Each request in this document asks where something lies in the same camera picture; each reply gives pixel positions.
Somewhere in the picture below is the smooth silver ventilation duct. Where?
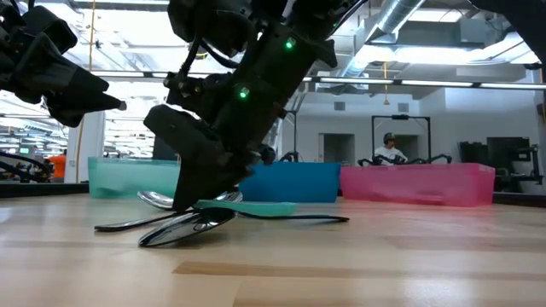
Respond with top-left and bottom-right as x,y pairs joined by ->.
340,0 -> 427,78

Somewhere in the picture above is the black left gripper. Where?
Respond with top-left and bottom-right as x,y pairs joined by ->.
0,3 -> 128,129

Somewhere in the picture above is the white column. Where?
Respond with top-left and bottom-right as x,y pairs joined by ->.
63,111 -> 107,184

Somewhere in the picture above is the person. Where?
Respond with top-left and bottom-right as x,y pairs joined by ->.
47,148 -> 67,181
373,131 -> 409,166
258,144 -> 277,165

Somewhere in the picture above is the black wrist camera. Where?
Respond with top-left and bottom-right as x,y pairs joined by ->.
166,0 -> 258,59
20,5 -> 79,55

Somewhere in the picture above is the teal handled silver spoon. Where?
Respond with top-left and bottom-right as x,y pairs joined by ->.
136,189 -> 299,217

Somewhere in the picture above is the blue plastic bin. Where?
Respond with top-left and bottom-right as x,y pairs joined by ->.
237,160 -> 342,204

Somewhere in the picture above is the translucent pink plastic bin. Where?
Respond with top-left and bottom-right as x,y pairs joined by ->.
339,162 -> 497,208

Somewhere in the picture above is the translucent teal plastic bin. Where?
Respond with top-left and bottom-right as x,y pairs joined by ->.
88,156 -> 183,200

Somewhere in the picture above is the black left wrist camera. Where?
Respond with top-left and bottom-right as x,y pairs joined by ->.
20,5 -> 79,55

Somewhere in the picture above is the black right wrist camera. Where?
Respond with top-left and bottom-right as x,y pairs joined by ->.
166,0 -> 258,59

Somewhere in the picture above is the yellow hanging pendant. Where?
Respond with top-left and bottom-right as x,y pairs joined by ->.
382,61 -> 390,107

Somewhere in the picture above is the yellow power cable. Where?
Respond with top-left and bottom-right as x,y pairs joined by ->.
75,0 -> 97,182

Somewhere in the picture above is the grey door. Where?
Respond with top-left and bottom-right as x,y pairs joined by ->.
317,133 -> 356,166

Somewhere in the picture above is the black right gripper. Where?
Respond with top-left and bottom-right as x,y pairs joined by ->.
142,20 -> 339,212

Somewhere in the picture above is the long ceiling light bar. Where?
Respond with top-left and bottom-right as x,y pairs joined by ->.
91,70 -> 546,90

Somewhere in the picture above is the black stand frame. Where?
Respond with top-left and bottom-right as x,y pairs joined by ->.
276,109 -> 299,163
371,113 -> 433,168

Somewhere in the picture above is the black metal spoon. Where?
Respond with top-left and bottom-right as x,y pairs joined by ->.
94,190 -> 245,233
137,206 -> 351,249

